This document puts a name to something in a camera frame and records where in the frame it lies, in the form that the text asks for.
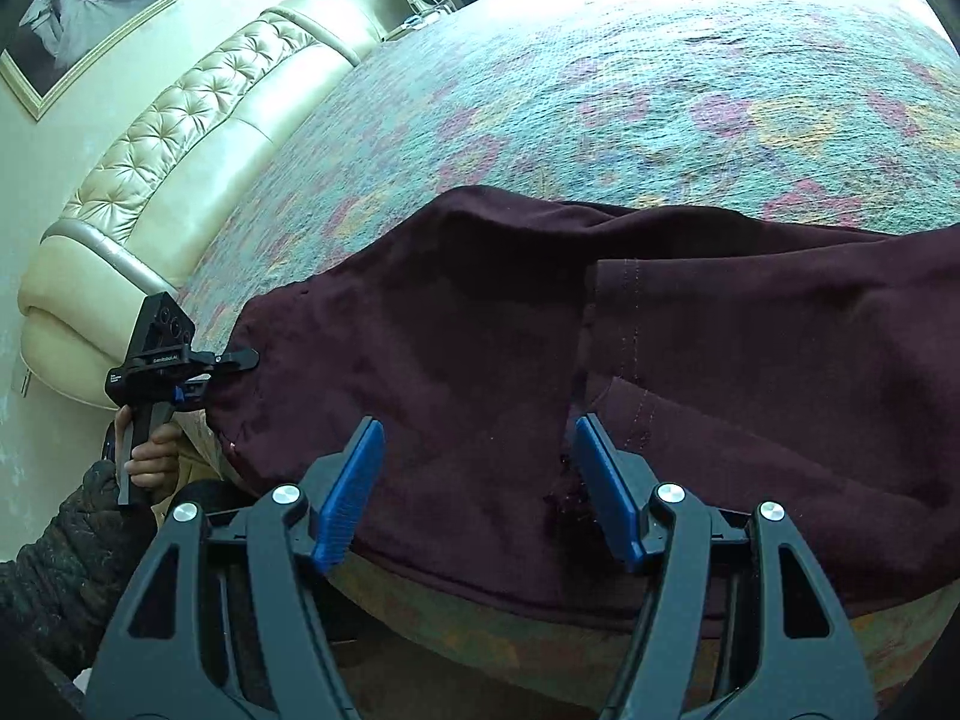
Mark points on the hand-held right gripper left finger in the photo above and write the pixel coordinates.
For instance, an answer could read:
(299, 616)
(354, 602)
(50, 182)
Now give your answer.
(352, 487)

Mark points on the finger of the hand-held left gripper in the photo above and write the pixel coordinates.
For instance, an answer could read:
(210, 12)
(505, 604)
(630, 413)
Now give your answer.
(240, 361)
(191, 392)

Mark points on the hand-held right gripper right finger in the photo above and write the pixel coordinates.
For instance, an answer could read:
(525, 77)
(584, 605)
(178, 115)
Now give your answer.
(607, 487)

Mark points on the maroon pants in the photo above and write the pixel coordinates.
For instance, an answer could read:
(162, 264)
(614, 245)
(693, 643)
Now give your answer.
(450, 330)

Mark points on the person's left forearm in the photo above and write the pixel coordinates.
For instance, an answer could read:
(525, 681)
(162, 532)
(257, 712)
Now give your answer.
(67, 562)

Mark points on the person's left hand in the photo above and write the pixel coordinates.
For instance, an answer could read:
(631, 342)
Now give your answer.
(150, 457)

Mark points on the cream tufted headboard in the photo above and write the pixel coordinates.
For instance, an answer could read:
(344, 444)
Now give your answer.
(187, 135)

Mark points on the floral bed blanket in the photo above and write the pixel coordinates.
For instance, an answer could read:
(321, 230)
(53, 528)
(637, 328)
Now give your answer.
(600, 90)

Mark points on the framed wall picture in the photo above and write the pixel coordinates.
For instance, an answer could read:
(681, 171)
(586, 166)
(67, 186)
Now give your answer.
(75, 7)

